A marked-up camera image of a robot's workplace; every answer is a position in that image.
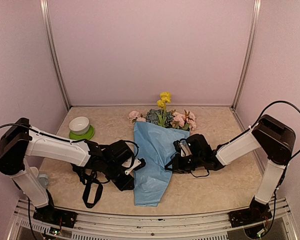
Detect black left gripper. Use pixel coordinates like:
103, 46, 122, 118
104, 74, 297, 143
103, 160, 135, 191

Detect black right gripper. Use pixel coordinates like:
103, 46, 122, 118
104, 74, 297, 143
164, 153, 203, 174

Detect black printed ribbon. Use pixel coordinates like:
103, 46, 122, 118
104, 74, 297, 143
71, 164, 103, 209

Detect blue wrapping paper sheet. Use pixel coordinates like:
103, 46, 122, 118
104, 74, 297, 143
133, 121, 190, 207

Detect pale pink fake flower stem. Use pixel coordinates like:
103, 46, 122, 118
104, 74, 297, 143
170, 110, 197, 132

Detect blue fake flower bunch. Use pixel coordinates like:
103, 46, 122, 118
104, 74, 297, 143
145, 109, 174, 128

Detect yellow fake flower stem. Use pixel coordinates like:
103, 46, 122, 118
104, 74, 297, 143
157, 91, 172, 127

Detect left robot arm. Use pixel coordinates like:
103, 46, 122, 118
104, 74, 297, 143
0, 117, 146, 223

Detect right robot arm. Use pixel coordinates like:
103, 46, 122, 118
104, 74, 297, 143
162, 105, 300, 215

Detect green plastic plate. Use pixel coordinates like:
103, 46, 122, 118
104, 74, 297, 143
69, 125, 95, 141

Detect white ceramic bowl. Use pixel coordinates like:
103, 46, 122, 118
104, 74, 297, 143
69, 116, 90, 135

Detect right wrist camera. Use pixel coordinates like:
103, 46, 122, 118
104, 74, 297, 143
173, 138, 192, 157

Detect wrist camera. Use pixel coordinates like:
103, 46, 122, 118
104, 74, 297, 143
122, 158, 146, 175
173, 138, 192, 157

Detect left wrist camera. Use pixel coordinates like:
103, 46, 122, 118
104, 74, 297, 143
122, 158, 146, 175

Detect aluminium front frame rail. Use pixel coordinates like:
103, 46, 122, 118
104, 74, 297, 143
7, 198, 300, 240

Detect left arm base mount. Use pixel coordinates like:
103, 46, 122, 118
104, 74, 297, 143
33, 206, 78, 229

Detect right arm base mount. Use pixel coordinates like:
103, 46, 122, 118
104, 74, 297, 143
228, 207, 273, 228

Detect aluminium corner post right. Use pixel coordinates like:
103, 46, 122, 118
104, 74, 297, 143
231, 0, 262, 112

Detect aluminium corner post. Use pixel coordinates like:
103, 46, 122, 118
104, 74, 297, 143
231, 0, 262, 112
39, 0, 72, 111

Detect aluminium corner post left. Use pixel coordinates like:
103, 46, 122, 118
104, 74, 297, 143
39, 0, 72, 111

